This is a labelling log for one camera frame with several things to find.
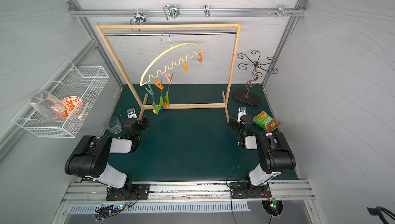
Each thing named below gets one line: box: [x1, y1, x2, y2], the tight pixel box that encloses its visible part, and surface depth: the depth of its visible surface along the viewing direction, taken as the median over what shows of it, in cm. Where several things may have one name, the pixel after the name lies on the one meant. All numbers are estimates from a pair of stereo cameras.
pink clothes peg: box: [163, 71, 173, 85], surface depth 81 cm
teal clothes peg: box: [144, 83, 155, 96], surface depth 76 cm
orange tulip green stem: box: [163, 72, 174, 107], surface depth 93 cm
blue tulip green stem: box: [157, 78, 164, 112], surface depth 91 cm
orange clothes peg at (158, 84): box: [154, 77, 165, 90], surface depth 78 cm
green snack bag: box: [252, 110, 281, 134], surface depth 97 cm
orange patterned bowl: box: [57, 96, 84, 120], surface depth 67 cm
